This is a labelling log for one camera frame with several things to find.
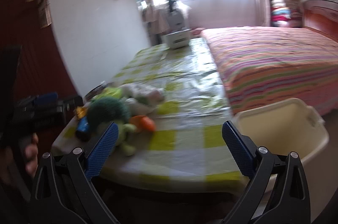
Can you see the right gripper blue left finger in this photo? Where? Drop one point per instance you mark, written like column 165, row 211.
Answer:
column 63, row 190

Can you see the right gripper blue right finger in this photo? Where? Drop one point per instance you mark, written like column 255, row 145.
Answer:
column 277, row 191

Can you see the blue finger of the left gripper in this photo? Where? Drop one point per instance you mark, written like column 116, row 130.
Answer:
column 68, row 105
column 47, row 99

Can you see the golden foil snack bag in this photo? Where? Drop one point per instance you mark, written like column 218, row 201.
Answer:
column 80, row 112

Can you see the blue snack packet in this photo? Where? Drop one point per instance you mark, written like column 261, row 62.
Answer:
column 83, row 130

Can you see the orange snack wrapper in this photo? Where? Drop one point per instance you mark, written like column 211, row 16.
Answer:
column 143, row 123

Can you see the cream plastic trash bin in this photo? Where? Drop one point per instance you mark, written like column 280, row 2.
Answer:
column 286, row 126

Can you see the person's left hand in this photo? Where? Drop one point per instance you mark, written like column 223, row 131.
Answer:
column 31, row 153

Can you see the dark green crocheted toy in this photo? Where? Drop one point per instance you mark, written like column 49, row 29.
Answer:
column 106, row 109

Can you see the green checkered tablecloth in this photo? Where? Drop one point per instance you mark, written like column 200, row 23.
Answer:
column 186, row 153

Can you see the striped pink bed sheet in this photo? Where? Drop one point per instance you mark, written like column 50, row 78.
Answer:
column 259, row 66

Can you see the white box on table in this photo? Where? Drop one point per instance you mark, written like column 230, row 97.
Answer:
column 178, row 39

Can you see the white washing machine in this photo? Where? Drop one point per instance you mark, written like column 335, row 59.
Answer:
column 172, row 21

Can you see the pink curtain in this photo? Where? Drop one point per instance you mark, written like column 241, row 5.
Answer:
column 263, row 13

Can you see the stack of folded quilts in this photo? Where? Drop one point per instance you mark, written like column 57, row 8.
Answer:
column 286, row 13

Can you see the red wooden headboard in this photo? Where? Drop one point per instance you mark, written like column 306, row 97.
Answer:
column 321, row 16

